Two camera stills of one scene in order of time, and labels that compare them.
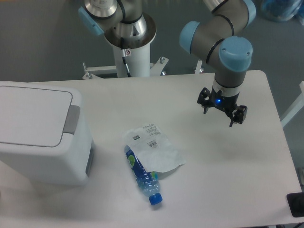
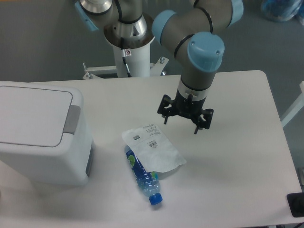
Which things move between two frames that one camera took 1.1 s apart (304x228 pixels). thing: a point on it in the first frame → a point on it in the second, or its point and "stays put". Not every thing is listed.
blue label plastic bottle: [147, 181] stays put
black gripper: [227, 103] → [190, 108]
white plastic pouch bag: [153, 148] stays put
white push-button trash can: [45, 139] stays put
